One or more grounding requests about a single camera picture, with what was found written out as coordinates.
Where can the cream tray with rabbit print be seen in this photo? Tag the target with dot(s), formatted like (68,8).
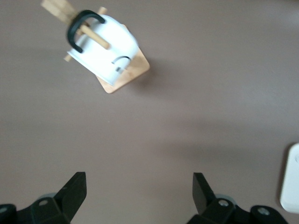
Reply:
(290,182)

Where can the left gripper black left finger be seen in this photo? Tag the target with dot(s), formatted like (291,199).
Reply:
(70,200)

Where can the wooden mug stand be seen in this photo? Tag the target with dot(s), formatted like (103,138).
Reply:
(137,66)

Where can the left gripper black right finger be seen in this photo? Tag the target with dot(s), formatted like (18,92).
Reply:
(205,203)

